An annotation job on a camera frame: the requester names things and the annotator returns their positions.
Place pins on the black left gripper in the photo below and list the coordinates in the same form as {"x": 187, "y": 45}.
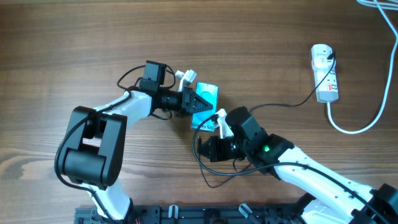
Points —
{"x": 188, "y": 96}

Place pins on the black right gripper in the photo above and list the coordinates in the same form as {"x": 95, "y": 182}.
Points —
{"x": 217, "y": 154}

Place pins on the teal screen Galaxy smartphone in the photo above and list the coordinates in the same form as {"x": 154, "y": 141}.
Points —
{"x": 209, "y": 93}

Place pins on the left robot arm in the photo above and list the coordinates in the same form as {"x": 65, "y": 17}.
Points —
{"x": 90, "y": 156}

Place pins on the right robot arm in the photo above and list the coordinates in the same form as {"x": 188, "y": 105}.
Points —
{"x": 329, "y": 197}

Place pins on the white USB charger plug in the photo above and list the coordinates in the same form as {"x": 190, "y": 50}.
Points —
{"x": 322, "y": 60}

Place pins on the white power strip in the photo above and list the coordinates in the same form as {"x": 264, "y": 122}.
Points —
{"x": 326, "y": 87}

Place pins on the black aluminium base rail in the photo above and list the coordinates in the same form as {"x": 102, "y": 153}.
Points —
{"x": 266, "y": 214}

